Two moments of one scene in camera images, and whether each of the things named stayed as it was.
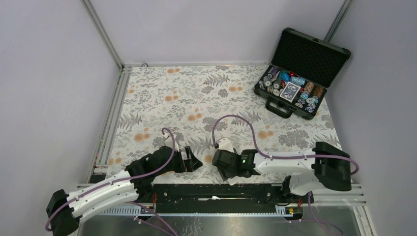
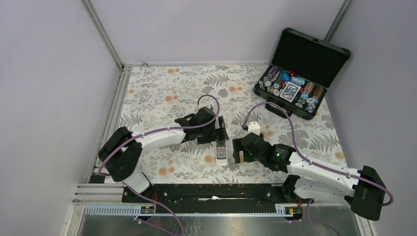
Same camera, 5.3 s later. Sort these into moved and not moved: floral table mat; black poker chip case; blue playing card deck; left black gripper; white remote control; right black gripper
Moved: white remote control; right black gripper; left black gripper
Not moved: floral table mat; black poker chip case; blue playing card deck
